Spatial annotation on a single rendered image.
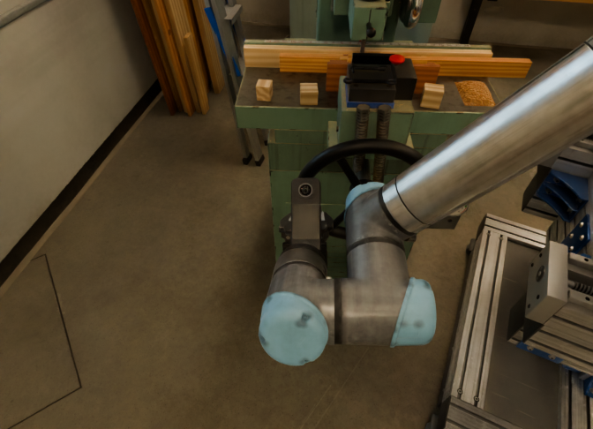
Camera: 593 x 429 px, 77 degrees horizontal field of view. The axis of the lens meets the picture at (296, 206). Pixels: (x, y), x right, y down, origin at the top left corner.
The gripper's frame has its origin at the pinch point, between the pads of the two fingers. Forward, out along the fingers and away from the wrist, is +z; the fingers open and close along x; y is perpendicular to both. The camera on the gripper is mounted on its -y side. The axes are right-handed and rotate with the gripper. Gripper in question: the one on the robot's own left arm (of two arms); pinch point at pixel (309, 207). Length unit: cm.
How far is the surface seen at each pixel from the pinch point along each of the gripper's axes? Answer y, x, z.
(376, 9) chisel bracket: -36.1, 13.7, 20.7
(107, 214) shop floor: 37, -104, 92
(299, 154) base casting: -5.5, -3.6, 23.8
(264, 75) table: -24.1, -12.1, 29.2
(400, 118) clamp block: -15.2, 17.5, 8.0
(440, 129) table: -11.0, 29.0, 21.2
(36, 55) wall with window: -35, -116, 88
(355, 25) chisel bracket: -33.4, 9.5, 22.0
